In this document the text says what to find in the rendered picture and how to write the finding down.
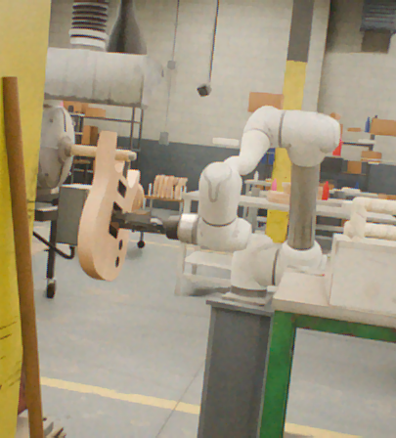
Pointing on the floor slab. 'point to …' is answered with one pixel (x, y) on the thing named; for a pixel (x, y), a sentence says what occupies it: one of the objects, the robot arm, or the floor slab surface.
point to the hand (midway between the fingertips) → (116, 220)
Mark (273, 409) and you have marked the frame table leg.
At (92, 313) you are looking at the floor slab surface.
